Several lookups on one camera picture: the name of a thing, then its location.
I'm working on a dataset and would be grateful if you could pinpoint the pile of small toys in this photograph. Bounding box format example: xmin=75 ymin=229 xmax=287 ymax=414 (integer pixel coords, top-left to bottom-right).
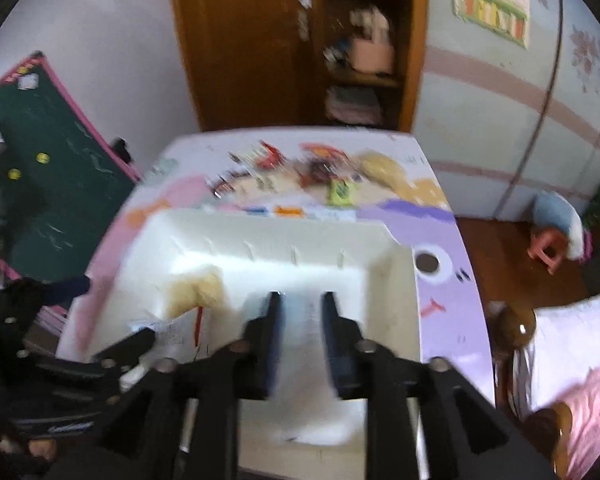
xmin=207 ymin=141 xmax=412 ymax=200

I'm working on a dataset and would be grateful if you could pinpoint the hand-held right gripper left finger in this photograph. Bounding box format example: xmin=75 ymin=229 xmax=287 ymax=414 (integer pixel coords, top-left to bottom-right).
xmin=45 ymin=291 xmax=286 ymax=480

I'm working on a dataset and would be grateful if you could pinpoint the white red-print snack packet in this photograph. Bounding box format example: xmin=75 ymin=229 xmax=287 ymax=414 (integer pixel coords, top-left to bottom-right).
xmin=130 ymin=305 xmax=216 ymax=366

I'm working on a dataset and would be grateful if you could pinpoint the green chalkboard with pink frame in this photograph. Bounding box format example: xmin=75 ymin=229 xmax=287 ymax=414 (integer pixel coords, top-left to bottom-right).
xmin=0 ymin=51 xmax=143 ymax=306

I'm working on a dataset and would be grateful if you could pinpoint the white bedding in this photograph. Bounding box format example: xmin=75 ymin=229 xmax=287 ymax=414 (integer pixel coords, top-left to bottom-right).
xmin=510 ymin=287 xmax=600 ymax=411

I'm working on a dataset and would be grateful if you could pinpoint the pink plastic stool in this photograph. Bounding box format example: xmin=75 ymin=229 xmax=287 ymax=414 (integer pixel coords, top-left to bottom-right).
xmin=527 ymin=230 xmax=568 ymax=274

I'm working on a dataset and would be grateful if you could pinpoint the stack of folded cloths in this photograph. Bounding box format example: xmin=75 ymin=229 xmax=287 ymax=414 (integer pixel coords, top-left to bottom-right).
xmin=325 ymin=85 xmax=385 ymax=126

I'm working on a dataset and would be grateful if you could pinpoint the yellow plush toy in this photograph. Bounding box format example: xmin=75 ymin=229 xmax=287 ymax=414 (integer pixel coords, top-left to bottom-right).
xmin=167 ymin=266 xmax=226 ymax=321

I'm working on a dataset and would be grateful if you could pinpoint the white plastic container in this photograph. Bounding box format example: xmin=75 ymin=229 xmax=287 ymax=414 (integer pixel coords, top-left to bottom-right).
xmin=87 ymin=208 xmax=423 ymax=480

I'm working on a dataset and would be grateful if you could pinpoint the brown wooden cabinet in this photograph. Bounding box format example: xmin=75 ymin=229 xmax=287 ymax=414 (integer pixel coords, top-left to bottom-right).
xmin=167 ymin=0 xmax=428 ymax=133

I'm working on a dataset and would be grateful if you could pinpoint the light blue plush pillow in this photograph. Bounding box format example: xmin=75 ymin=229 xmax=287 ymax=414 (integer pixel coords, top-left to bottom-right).
xmin=532 ymin=191 xmax=588 ymax=261

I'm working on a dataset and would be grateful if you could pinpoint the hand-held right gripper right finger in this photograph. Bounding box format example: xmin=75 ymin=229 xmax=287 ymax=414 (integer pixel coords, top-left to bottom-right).
xmin=321 ymin=291 xmax=556 ymax=480

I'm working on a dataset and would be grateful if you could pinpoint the stack of pink books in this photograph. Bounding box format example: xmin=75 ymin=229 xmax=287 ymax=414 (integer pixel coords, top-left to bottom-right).
xmin=34 ymin=304 xmax=72 ymax=337

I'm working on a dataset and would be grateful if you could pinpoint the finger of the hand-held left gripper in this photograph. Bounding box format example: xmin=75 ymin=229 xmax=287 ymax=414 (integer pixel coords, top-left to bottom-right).
xmin=92 ymin=328 xmax=157 ymax=369

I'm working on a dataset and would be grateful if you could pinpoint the pink blanket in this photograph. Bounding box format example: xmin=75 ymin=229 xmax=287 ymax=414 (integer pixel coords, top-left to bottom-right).
xmin=550 ymin=367 xmax=600 ymax=480

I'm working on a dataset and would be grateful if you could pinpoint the person's left hand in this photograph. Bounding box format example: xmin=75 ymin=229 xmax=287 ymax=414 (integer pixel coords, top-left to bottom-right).
xmin=27 ymin=439 xmax=59 ymax=462

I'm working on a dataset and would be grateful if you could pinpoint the pink storage box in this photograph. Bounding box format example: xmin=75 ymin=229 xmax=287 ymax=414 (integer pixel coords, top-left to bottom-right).
xmin=350 ymin=37 xmax=396 ymax=76

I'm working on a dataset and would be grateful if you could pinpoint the yellow-green snack packet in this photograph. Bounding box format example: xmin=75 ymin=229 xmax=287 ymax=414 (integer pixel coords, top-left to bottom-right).
xmin=327 ymin=177 xmax=357 ymax=207

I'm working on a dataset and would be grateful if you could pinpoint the cartoon printed table cloth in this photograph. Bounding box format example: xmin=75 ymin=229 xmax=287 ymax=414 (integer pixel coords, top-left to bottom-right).
xmin=57 ymin=127 xmax=496 ymax=411

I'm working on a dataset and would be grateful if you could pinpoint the white plush toy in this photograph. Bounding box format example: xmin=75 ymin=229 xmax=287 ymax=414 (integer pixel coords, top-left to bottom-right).
xmin=351 ymin=6 xmax=393 ymax=41

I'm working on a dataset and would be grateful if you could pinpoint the plain white snack packet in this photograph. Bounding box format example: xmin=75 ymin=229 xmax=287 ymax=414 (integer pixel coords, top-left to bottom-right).
xmin=240 ymin=292 xmax=371 ymax=446

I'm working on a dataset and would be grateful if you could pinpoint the colourful wall poster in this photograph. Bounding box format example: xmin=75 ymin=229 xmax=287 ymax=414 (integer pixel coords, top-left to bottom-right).
xmin=449 ymin=0 xmax=531 ymax=50

